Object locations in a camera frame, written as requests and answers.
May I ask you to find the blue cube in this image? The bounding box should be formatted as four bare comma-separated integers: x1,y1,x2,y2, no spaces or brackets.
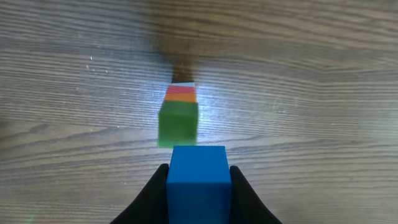
165,145,233,224

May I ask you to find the orange cube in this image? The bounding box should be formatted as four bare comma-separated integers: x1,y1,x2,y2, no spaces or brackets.
164,93,198,103

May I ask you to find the green cube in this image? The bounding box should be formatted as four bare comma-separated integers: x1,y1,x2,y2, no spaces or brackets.
157,100,200,149

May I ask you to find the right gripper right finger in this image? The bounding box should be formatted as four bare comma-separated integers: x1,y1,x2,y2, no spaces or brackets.
229,165,284,224

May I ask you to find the red cube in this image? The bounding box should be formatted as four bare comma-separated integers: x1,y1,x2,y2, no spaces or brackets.
165,85,197,96

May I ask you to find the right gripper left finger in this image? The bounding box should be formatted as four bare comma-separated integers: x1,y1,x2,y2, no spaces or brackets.
108,164,170,224

